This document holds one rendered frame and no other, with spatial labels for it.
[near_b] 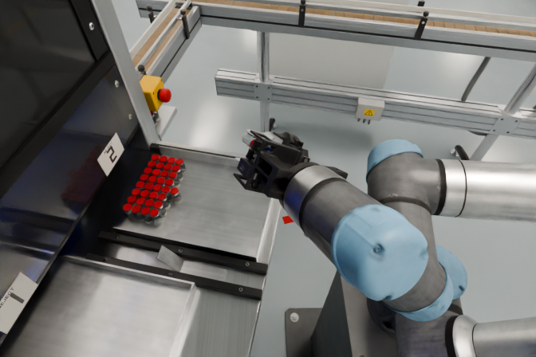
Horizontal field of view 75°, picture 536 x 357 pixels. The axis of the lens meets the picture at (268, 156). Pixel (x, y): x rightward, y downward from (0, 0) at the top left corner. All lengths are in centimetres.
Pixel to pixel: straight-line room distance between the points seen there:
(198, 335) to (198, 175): 40
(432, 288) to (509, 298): 163
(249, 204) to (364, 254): 62
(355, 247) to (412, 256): 5
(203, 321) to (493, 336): 50
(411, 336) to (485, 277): 135
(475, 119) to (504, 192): 141
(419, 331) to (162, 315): 49
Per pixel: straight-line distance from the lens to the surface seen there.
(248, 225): 86
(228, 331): 78
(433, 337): 69
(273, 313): 170
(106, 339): 83
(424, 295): 41
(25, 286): 78
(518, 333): 65
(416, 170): 48
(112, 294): 86
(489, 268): 207
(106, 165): 88
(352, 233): 32
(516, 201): 51
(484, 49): 164
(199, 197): 92
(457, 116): 187
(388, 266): 31
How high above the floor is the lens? 164
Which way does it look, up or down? 50 degrees down
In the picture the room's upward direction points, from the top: straight up
